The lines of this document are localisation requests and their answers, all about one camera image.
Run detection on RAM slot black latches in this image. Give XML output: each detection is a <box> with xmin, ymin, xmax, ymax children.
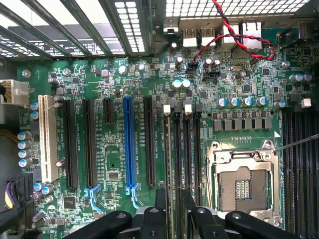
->
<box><xmin>173</xmin><ymin>105</ymin><xmax>183</xmax><ymax>239</ymax></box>
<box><xmin>193</xmin><ymin>104</ymin><xmax>203</xmax><ymax>209</ymax></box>
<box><xmin>283</xmin><ymin>109</ymin><xmax>292</xmax><ymax>239</ymax></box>
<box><xmin>302</xmin><ymin>109</ymin><xmax>312</xmax><ymax>239</ymax></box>

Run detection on silver CPU socket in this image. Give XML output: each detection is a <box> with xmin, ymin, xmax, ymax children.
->
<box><xmin>206</xmin><ymin>139</ymin><xmax>284</xmax><ymax>227</ymax></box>

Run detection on long black expansion slot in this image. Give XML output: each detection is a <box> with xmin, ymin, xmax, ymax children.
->
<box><xmin>62</xmin><ymin>99</ymin><xmax>78</xmax><ymax>189</ymax></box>
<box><xmin>143</xmin><ymin>96</ymin><xmax>157</xmax><ymax>187</ymax></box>
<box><xmin>83</xmin><ymin>99</ymin><xmax>105</xmax><ymax>216</ymax></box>

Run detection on blue expansion slot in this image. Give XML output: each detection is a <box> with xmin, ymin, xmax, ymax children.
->
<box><xmin>123</xmin><ymin>96</ymin><xmax>141</xmax><ymax>210</ymax></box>

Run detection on thin silver locking lever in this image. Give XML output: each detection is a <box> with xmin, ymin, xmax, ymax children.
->
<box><xmin>273</xmin><ymin>133</ymin><xmax>319</xmax><ymax>153</ymax></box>

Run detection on green motherboard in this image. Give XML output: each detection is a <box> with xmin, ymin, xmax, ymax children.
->
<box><xmin>16</xmin><ymin>27</ymin><xmax>319</xmax><ymax>239</ymax></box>

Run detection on white expansion slot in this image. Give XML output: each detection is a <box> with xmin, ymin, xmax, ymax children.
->
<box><xmin>37</xmin><ymin>94</ymin><xmax>60</xmax><ymax>184</ymax></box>

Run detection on short black expansion slot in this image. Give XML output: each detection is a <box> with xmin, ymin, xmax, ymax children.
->
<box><xmin>102</xmin><ymin>98</ymin><xmax>115</xmax><ymax>124</ymax></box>

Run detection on white power connector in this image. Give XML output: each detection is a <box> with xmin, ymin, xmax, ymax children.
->
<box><xmin>0</xmin><ymin>79</ymin><xmax>30</xmax><ymax>107</ymax></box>

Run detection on plain silver port block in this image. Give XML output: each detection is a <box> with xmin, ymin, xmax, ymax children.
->
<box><xmin>216</xmin><ymin>23</ymin><xmax>240</xmax><ymax>53</ymax></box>

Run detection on silver ethernet port block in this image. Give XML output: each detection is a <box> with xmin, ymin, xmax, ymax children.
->
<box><xmin>239</xmin><ymin>21</ymin><xmax>263</xmax><ymax>50</ymax></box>

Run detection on silver USB port block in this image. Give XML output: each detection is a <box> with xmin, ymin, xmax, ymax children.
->
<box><xmin>200</xmin><ymin>26</ymin><xmax>217</xmax><ymax>47</ymax></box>
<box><xmin>181</xmin><ymin>27</ymin><xmax>199</xmax><ymax>48</ymax></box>

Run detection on grey metal PC case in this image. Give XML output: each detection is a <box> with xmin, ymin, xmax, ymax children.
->
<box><xmin>0</xmin><ymin>0</ymin><xmax>319</xmax><ymax>239</ymax></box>

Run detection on black connector purple wires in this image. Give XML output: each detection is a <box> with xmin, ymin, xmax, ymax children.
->
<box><xmin>0</xmin><ymin>174</ymin><xmax>34</xmax><ymax>212</ymax></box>

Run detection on red black twisted wire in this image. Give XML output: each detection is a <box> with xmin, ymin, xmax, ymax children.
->
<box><xmin>191</xmin><ymin>0</ymin><xmax>277</xmax><ymax>69</ymax></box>

